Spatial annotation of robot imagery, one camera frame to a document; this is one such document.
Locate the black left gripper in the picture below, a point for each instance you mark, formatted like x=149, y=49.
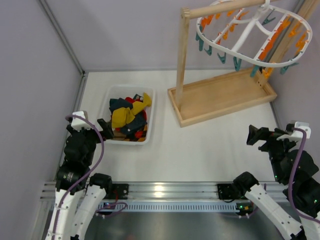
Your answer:
x=97, y=132

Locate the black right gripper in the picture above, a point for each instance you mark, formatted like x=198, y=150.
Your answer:
x=263, y=136

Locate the mustard yellow sock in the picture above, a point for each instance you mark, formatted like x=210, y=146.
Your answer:
x=120, y=117

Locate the dark navy sock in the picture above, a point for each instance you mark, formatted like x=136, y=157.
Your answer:
x=132, y=127

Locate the yellow reindeer sock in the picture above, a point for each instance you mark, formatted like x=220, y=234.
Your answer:
x=140, y=103

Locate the white oval clip hanger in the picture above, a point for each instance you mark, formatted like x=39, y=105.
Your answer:
x=250, y=35

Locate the dark teal Santa sock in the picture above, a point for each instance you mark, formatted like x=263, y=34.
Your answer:
x=115, y=104

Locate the red sock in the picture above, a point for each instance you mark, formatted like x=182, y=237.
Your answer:
x=130, y=100

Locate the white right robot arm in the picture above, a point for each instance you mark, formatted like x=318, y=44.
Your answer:
x=292, y=167

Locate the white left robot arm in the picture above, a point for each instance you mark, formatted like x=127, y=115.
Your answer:
x=77, y=191

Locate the brown patterned socks in bin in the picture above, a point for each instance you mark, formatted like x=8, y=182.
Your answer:
x=138, y=136

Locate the wooden hanger rack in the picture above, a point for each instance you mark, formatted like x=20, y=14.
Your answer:
x=243, y=88

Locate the clear plastic bin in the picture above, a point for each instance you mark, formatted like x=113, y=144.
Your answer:
x=123, y=91

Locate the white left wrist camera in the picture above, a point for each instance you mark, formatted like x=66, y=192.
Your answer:
x=78, y=124

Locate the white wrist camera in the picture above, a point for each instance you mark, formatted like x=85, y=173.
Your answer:
x=78, y=124
x=295, y=131

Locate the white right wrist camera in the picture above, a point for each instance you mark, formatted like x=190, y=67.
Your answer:
x=295, y=131

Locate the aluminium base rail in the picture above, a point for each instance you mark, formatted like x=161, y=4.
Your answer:
x=176, y=191

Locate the perforated white cable duct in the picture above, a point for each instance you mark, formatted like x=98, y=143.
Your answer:
x=177, y=207

